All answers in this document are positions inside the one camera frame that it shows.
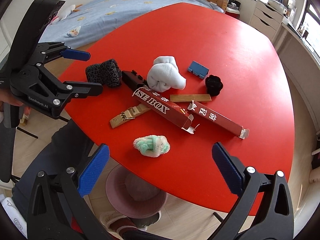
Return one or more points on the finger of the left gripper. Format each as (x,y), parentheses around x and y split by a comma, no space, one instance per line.
(56,50)
(79,90)

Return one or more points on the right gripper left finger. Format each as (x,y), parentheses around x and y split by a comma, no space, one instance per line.
(57,208)

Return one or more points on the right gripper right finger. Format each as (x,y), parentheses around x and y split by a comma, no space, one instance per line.
(274,217)

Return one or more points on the black patterned sock ball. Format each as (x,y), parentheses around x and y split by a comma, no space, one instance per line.
(105,73)

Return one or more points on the black plastic block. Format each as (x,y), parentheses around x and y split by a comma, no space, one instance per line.
(133,80)

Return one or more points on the wooden mousetrap piece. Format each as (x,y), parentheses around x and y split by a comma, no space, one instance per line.
(129,114)

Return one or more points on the red box with white text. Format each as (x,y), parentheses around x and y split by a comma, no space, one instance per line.
(165,108)

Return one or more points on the white sock ball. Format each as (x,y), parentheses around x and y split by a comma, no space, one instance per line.
(164,75)

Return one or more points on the green white fuzzy sock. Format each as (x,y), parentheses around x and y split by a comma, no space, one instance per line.
(152,145)

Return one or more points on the wooden stick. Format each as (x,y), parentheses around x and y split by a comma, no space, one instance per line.
(190,97)

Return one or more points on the blue plastic clip piece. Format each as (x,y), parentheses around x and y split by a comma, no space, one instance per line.
(198,70)

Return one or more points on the small black sock ball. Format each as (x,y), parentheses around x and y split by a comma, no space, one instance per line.
(214,85)

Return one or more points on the pink trash bin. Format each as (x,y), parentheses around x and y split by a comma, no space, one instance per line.
(132,196)

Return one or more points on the person's left hand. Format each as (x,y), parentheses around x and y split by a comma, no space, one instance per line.
(7,97)

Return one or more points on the white plush toy duck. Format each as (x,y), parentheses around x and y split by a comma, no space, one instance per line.
(65,13)

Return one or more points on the bed with blue sheet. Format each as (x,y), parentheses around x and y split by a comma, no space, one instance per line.
(97,18)

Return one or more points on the person's dark trouser leg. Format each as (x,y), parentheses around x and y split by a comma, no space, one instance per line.
(66,149)

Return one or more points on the person's shoe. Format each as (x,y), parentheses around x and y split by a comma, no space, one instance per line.
(117,222)

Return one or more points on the red plastic table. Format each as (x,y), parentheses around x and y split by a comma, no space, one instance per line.
(236,93)

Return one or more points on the white drawer cabinet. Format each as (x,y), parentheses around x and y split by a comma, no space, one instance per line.
(266,20)

